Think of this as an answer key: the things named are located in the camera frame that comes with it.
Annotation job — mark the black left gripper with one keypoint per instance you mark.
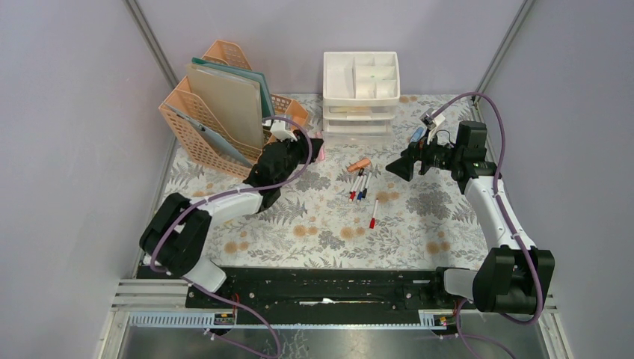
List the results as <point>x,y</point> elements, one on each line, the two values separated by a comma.
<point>301,144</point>

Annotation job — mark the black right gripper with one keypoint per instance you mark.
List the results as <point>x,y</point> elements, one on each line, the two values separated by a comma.
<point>404,167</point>

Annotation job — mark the pink highlighter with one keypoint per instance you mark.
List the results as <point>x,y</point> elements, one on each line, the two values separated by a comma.
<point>317,142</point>

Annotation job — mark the white plastic drawer unit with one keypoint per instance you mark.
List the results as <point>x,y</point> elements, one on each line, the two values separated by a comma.
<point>360,96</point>

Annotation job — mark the teal file folder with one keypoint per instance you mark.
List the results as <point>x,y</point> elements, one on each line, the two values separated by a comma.
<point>266,100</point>

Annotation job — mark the beige file folder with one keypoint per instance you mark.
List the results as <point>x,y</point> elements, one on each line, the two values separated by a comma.
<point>234,100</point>

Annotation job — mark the light blue clipboard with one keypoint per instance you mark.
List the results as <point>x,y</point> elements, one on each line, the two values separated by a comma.
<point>213,138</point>

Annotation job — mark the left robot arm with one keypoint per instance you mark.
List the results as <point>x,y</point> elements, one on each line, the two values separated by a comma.
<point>175,237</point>

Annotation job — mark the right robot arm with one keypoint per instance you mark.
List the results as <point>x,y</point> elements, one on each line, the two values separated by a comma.
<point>515,275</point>

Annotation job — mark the orange highlighter centre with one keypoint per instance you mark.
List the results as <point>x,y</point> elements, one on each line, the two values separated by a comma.
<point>363,163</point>

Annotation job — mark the black cap whiteboard marker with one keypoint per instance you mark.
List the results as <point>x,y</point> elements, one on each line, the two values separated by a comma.
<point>357,180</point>

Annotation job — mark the blue cap whiteboard marker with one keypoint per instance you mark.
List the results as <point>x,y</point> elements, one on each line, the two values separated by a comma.
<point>361,188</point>

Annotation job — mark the red cap whiteboard marker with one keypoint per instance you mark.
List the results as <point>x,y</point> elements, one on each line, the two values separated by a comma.
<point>352,196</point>

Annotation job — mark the floral patterned table mat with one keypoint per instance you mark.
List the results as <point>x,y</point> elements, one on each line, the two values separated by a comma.
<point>421,224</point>

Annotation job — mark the orange plastic file organizer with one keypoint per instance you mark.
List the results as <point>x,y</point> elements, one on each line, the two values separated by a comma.
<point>196,147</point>

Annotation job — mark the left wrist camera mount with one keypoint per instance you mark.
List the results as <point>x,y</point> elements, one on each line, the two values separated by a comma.
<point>282,130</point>

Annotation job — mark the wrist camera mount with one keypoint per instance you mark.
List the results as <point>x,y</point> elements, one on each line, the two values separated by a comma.
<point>432,122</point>
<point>282,130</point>

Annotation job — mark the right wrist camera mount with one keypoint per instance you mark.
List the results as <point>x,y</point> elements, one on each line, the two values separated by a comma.
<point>432,122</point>

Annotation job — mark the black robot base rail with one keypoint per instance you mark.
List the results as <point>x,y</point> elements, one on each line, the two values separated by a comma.
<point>336,297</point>

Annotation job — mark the right aluminium frame post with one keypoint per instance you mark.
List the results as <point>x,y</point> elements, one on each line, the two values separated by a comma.
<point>508,39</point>

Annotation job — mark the aluminium frame post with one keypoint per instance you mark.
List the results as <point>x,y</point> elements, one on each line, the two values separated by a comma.
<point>143,25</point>
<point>508,39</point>

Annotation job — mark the left aluminium frame post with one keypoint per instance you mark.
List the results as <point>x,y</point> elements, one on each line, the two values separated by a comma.
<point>143,25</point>

